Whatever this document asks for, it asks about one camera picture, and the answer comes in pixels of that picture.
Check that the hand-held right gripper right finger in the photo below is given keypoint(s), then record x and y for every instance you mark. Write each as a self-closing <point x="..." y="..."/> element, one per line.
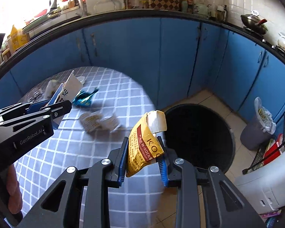
<point x="162" y="169"/>

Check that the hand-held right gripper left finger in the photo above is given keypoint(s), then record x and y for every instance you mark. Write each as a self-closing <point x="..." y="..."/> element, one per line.
<point x="122" y="166"/>

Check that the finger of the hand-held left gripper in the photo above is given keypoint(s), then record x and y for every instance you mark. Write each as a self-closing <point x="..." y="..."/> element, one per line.
<point x="61" y="109"/>
<point x="38" y="105"/>

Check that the blue foil wrapper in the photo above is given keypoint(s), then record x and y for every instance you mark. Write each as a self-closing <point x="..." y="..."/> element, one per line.
<point x="83" y="98"/>

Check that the white paper carton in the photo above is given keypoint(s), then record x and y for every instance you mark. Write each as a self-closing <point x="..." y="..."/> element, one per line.
<point x="72" y="87"/>

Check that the orange instant noodle cup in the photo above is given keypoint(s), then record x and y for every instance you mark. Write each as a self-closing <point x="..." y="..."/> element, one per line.
<point x="51" y="85"/>

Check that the yellow snack packet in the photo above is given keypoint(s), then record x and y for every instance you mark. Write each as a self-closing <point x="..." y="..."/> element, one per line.
<point x="142" y="147"/>

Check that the white gold packet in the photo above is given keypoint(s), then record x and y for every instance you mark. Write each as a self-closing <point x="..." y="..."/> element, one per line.
<point x="97" y="121"/>

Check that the black round trash bin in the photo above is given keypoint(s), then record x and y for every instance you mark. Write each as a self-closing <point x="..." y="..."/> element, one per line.
<point x="197" y="133"/>

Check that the person's left hand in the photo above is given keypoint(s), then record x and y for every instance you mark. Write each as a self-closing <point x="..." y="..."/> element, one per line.
<point x="14" y="190"/>

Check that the grey checked tablecloth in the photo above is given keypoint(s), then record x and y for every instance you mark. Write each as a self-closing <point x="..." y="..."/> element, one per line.
<point x="123" y="95"/>

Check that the yellow bag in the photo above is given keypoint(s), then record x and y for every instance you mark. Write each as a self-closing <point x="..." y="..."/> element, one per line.
<point x="17" y="39"/>

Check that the blue kitchen cabinets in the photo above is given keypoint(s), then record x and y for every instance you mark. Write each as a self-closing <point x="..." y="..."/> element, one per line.
<point x="137" y="52"/>

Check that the grey waste bin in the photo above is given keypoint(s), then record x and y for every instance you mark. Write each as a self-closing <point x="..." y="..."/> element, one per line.
<point x="254" y="135"/>

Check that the white appliance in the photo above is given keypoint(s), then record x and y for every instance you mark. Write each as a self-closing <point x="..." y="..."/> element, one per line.
<point x="270" y="185"/>

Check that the red plastic container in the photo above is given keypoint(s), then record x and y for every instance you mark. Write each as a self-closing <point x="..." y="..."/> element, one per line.
<point x="273" y="149"/>

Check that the small bin with plastic bag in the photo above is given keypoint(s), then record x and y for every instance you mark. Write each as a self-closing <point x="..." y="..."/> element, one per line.
<point x="257" y="104"/>

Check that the purple printed box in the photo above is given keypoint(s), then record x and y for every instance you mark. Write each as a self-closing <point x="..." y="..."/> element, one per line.
<point x="270" y="215"/>

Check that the black kitchen countertop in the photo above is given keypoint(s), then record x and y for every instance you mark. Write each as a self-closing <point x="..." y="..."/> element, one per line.
<point x="133" y="13"/>

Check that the clear plastic jar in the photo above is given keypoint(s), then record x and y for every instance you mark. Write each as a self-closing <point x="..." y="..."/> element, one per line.
<point x="135" y="2"/>

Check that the teal jar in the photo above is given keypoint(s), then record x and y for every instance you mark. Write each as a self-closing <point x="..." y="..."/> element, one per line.
<point x="184" y="6"/>

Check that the dark jar with red lid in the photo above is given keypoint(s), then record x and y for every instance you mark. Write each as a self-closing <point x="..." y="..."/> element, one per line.
<point x="190" y="6"/>

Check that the mint green kettle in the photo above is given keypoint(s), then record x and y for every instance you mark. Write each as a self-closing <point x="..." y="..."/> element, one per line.
<point x="201" y="8"/>

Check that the black gas stove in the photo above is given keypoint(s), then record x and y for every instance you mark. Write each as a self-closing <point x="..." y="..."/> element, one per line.
<point x="267" y="40"/>

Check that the glass oil bottle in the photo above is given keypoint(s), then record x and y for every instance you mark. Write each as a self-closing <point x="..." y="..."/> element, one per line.
<point x="222" y="13"/>

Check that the steel wok with lid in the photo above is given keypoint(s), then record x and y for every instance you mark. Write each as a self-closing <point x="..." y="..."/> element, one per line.
<point x="254" y="22"/>

